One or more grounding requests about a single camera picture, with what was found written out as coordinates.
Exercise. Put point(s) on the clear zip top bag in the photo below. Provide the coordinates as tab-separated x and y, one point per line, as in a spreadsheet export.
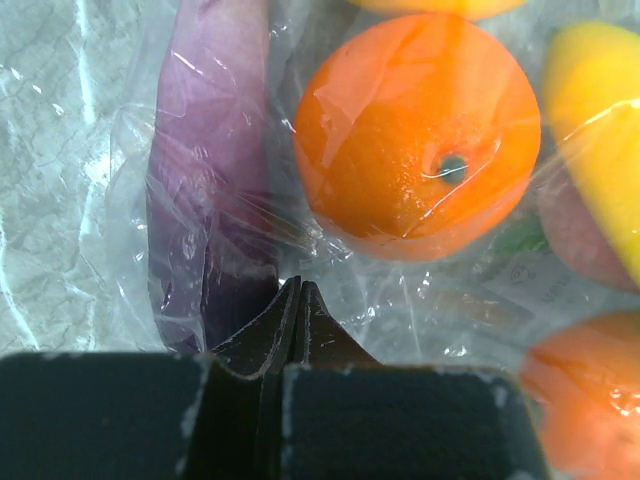
79	83

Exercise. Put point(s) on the red green fake mango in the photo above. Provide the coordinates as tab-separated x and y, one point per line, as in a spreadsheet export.
585	378

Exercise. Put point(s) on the yellow fake bell pepper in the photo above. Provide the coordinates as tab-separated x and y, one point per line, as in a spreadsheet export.
473	10

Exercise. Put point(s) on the yellow fake banana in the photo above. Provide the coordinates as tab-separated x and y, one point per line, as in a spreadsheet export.
590	90

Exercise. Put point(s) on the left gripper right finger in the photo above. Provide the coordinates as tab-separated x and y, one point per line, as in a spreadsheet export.
347	416

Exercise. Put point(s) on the fake orange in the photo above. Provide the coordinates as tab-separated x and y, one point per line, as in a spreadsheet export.
416	137

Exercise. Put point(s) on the purple fake eggplant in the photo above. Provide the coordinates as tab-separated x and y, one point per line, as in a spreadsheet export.
212	262

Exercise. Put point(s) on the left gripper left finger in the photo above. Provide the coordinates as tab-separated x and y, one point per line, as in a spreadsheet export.
151	415

